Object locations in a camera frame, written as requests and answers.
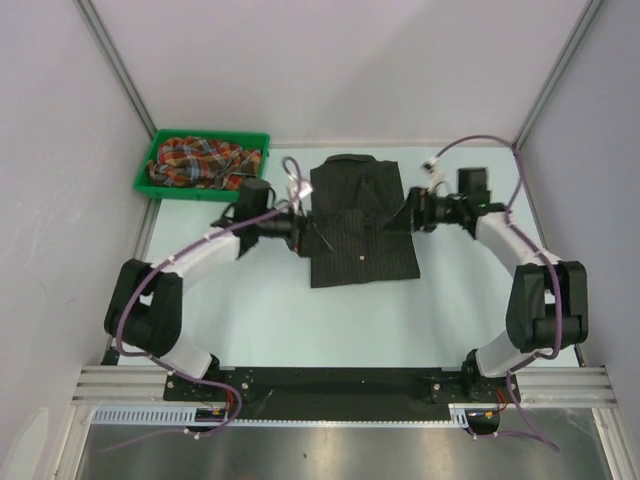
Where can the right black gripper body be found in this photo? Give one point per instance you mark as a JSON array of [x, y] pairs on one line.
[[435, 211]]

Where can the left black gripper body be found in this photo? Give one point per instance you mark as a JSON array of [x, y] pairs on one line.
[[286, 227]]

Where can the black pinstripe long sleeve shirt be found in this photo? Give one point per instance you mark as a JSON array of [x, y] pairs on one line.
[[354, 196]]

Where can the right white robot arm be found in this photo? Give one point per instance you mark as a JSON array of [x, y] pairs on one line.
[[547, 310]]

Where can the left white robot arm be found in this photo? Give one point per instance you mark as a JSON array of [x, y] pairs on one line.
[[145, 313]]

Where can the plaid long sleeve shirt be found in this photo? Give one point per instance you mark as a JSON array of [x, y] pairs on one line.
[[201, 163]]

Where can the green plastic bin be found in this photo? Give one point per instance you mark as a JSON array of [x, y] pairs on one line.
[[143, 184]]

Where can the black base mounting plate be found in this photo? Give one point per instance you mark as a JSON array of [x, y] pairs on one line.
[[359, 394]]

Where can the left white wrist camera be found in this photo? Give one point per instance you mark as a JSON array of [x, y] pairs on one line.
[[298, 189]]

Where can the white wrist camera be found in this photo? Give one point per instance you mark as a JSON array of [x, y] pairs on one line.
[[435, 173], [298, 189]]

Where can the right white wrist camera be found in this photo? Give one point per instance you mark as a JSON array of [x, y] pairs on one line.
[[435, 173]]

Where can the white slotted cable duct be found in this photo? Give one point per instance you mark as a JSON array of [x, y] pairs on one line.
[[454, 417]]

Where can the aluminium frame rail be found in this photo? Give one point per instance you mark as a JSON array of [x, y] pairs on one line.
[[540, 387]]

